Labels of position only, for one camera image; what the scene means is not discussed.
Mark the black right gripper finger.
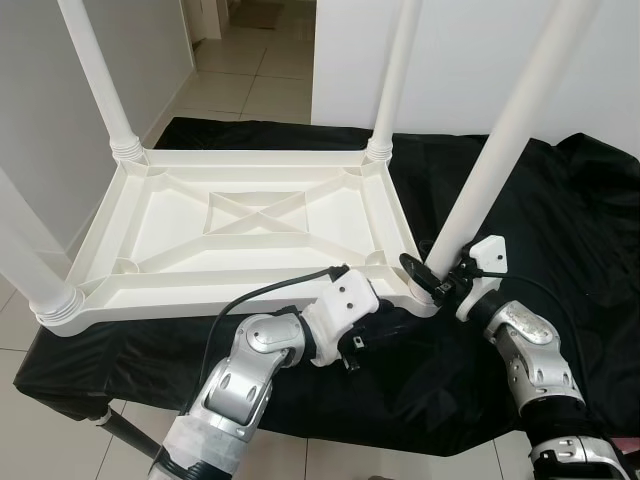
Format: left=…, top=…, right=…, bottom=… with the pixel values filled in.
left=399, top=253, right=441, bottom=296

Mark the white plastic table leg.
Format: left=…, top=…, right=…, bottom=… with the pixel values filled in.
left=57, top=0, right=147, bottom=166
left=425, top=0, right=603, bottom=276
left=364, top=0, right=423, bottom=163
left=0, top=165, right=87, bottom=327

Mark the white plastic table top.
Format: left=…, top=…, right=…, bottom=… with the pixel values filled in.
left=35, top=148, right=441, bottom=336

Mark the black table cloth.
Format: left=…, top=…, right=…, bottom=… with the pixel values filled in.
left=12, top=117, right=640, bottom=459

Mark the black metal table leg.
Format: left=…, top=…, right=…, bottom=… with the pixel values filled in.
left=95, top=410, right=161, bottom=461

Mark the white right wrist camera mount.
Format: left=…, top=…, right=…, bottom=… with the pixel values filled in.
left=455, top=235, right=509, bottom=323

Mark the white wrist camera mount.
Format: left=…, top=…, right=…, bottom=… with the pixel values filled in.
left=300, top=265, right=383, bottom=368
left=455, top=235, right=509, bottom=323

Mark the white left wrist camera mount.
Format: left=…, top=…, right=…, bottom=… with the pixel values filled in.
left=300, top=265, right=383, bottom=368

